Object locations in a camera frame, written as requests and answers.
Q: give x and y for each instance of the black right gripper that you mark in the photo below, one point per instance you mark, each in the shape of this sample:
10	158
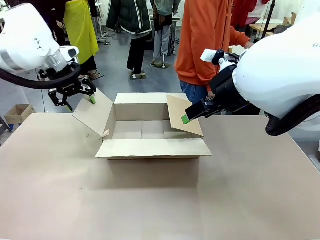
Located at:
227	87

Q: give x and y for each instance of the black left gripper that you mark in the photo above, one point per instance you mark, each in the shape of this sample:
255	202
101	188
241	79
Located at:
68	87

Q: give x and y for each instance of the brown cardboard shipping box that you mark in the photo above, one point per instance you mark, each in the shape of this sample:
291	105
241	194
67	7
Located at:
150	147

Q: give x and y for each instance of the person's left forearm orange sleeve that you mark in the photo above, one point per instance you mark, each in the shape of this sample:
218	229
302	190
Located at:
238	37

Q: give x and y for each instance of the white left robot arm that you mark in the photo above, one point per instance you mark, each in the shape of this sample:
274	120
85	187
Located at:
22	37

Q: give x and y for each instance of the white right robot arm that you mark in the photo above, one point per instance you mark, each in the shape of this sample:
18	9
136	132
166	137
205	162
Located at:
275	75

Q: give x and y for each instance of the small open cardboard box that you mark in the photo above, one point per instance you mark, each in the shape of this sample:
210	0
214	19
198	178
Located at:
18	112

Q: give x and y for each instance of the person's right hand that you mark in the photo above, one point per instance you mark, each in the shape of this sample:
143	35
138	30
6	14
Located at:
210	96

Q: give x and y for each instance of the person's left hand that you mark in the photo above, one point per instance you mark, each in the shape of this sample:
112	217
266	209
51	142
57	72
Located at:
250	45

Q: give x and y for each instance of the small green floor mat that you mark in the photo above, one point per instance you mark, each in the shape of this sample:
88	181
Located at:
161	65
137	76

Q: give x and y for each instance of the person in yellow apron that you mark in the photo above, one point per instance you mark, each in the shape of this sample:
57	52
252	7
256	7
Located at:
80	30

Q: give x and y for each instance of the person in orange hoodie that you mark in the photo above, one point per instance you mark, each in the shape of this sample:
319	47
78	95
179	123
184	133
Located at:
200	45

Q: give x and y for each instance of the person in grey jacket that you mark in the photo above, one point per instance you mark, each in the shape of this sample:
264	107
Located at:
162	40

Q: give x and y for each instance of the person in black clothes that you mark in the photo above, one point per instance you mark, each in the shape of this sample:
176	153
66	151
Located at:
56	12

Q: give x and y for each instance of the person in dark green jacket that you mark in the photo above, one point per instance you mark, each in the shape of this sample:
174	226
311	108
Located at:
132	17

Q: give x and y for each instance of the light wooden table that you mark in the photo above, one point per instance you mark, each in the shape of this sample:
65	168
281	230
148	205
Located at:
257	26

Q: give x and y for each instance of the person in red top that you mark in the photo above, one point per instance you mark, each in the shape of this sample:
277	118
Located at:
240	12

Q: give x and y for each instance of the dark bag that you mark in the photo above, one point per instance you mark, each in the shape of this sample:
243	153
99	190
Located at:
282	28

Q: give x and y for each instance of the black stand pole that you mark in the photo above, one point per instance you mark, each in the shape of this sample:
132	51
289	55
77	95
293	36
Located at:
270	15

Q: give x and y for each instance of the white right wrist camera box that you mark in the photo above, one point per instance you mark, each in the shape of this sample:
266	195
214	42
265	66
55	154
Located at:
207	55

